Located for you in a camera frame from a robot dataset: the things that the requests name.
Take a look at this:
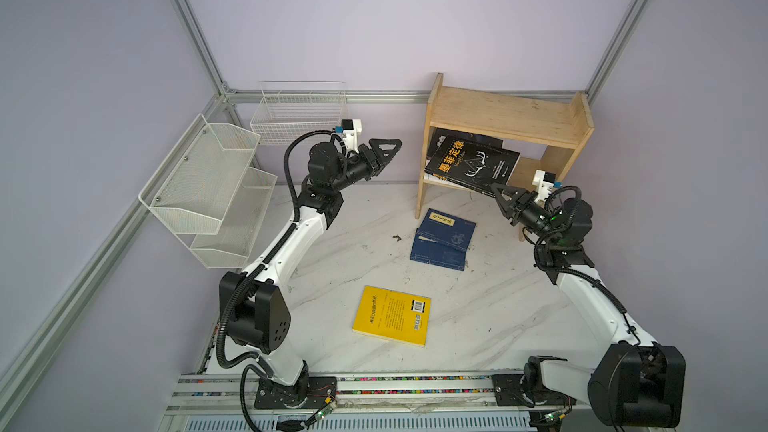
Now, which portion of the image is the black book with gold text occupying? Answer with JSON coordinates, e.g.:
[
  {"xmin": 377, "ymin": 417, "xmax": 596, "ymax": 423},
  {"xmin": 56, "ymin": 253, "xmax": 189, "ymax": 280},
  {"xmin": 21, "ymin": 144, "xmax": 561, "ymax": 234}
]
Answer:
[{"xmin": 425, "ymin": 135, "xmax": 520, "ymax": 196}]

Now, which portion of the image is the white book with photo cover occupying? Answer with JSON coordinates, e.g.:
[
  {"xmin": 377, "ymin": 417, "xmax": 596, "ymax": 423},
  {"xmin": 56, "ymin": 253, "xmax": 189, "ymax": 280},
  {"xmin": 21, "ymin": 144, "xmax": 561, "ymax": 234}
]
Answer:
[{"xmin": 423, "ymin": 173, "xmax": 467, "ymax": 190}]

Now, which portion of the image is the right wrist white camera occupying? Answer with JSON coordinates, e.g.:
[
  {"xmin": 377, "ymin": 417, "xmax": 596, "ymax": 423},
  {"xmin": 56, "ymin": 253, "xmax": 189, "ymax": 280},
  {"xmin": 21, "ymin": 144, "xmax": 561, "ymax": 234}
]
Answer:
[{"xmin": 532, "ymin": 169, "xmax": 562, "ymax": 203}]

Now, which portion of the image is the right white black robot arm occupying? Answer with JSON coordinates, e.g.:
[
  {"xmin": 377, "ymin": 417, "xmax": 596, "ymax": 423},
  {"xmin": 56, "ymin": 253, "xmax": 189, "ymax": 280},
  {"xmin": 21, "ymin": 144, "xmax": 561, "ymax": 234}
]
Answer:
[{"xmin": 491, "ymin": 184, "xmax": 686, "ymax": 431}]

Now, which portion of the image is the white wire wall basket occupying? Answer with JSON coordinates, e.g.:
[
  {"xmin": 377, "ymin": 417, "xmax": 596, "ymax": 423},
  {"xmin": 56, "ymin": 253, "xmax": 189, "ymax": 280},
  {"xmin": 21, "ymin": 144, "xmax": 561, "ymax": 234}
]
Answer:
[{"xmin": 250, "ymin": 81, "xmax": 348, "ymax": 146}]

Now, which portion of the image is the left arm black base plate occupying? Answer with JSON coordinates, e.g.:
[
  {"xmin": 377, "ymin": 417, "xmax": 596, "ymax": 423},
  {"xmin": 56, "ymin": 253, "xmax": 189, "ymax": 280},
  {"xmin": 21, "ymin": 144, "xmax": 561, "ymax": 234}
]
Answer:
[{"xmin": 253, "ymin": 376, "xmax": 337, "ymax": 410}]

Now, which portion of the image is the white mesh lower wall bin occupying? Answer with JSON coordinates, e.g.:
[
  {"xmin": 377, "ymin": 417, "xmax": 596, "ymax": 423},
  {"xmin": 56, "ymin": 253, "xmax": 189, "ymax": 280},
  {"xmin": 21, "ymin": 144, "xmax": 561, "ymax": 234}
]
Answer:
[{"xmin": 190, "ymin": 167, "xmax": 277, "ymax": 269}]

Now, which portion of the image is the white ventilated cable duct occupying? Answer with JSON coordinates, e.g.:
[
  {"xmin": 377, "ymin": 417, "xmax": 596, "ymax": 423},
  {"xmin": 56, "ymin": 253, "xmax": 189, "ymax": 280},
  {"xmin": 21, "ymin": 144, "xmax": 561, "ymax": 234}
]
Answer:
[{"xmin": 181, "ymin": 410, "xmax": 537, "ymax": 431}]

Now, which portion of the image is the black book with barcode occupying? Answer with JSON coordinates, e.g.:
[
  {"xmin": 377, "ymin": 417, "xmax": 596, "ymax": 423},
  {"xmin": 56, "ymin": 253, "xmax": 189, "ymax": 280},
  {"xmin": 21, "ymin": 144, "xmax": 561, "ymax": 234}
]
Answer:
[{"xmin": 426, "ymin": 128, "xmax": 503, "ymax": 158}]

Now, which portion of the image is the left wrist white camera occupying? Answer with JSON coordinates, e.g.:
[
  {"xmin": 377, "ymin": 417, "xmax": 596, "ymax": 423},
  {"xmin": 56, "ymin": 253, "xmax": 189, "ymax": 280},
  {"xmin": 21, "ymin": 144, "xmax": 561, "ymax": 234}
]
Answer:
[{"xmin": 334, "ymin": 119, "xmax": 363, "ymax": 153}]

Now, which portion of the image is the lower dark blue book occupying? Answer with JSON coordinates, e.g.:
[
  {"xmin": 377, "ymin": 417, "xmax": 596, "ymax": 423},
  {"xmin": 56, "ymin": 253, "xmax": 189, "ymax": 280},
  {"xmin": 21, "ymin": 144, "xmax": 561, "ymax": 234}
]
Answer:
[{"xmin": 410, "ymin": 236, "xmax": 466, "ymax": 271}]

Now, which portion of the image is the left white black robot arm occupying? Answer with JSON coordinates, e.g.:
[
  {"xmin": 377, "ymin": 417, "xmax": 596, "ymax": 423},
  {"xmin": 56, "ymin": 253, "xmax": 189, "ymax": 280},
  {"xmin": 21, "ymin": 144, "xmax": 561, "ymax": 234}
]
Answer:
[{"xmin": 214, "ymin": 129, "xmax": 402, "ymax": 387}]

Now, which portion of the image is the upper dark blue book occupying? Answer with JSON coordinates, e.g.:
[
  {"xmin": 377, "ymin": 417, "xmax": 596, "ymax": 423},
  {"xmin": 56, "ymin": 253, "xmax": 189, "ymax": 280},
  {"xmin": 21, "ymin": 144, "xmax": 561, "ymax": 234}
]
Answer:
[{"xmin": 417, "ymin": 208, "xmax": 476, "ymax": 252}]

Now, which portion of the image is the white mesh upper wall bin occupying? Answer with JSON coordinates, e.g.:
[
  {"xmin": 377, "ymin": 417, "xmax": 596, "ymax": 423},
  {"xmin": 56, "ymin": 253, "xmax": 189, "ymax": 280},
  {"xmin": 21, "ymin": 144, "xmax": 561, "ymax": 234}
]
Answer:
[{"xmin": 138, "ymin": 115, "xmax": 260, "ymax": 235}]

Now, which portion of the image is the wrist white camera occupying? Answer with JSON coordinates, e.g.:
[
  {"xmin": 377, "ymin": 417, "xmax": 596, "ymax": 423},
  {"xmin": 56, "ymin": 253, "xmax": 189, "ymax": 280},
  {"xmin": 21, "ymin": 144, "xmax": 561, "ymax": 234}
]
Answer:
[
  {"xmin": 334, "ymin": 119, "xmax": 363, "ymax": 153},
  {"xmin": 532, "ymin": 169, "xmax": 562, "ymax": 203}
]

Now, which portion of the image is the yellow book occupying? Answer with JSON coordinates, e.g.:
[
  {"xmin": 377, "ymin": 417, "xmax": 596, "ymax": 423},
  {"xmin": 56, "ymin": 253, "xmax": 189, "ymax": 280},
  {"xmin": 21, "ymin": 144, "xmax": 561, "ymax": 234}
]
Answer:
[{"xmin": 352, "ymin": 286, "xmax": 431, "ymax": 347}]

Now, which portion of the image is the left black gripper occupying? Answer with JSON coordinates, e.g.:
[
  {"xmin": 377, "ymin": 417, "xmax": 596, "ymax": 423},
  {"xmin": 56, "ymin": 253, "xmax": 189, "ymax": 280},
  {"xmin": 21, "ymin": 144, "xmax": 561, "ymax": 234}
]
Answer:
[{"xmin": 331, "ymin": 138, "xmax": 401, "ymax": 193}]

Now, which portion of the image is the dark blue book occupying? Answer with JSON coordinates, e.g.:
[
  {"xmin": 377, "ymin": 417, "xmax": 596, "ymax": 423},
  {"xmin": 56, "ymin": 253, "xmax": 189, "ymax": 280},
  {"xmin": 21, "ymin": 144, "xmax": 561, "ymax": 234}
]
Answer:
[
  {"xmin": 410, "ymin": 236, "xmax": 466, "ymax": 271},
  {"xmin": 417, "ymin": 208, "xmax": 476, "ymax": 252}
]

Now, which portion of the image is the wooden two-tier bookshelf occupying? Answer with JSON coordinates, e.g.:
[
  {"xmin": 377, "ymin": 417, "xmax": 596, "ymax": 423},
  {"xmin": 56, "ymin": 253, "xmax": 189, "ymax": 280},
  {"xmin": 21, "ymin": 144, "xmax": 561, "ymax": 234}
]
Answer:
[{"xmin": 420, "ymin": 73, "xmax": 595, "ymax": 187}]

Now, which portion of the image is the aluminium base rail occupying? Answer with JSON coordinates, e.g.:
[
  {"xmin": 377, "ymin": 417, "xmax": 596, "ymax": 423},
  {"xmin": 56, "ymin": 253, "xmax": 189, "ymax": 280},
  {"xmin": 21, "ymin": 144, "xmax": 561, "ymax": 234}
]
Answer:
[{"xmin": 163, "ymin": 369, "xmax": 594, "ymax": 417}]

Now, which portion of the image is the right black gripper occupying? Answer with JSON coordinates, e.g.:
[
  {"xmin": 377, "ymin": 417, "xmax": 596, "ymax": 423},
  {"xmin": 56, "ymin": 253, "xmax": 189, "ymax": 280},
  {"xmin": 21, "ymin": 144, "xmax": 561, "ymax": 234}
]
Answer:
[{"xmin": 489, "ymin": 184, "xmax": 558, "ymax": 246}]

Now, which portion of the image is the white mesh wall bin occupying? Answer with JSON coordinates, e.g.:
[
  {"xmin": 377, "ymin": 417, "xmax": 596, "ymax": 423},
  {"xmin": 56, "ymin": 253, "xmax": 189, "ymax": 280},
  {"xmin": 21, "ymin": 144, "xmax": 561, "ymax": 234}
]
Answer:
[
  {"xmin": 190, "ymin": 167, "xmax": 277, "ymax": 269},
  {"xmin": 138, "ymin": 115, "xmax": 260, "ymax": 235}
]

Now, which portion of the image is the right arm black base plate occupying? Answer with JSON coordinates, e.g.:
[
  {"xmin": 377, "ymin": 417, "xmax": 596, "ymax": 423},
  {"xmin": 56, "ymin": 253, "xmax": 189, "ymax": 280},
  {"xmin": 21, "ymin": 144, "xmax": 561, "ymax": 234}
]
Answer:
[{"xmin": 491, "ymin": 373, "xmax": 576, "ymax": 408}]

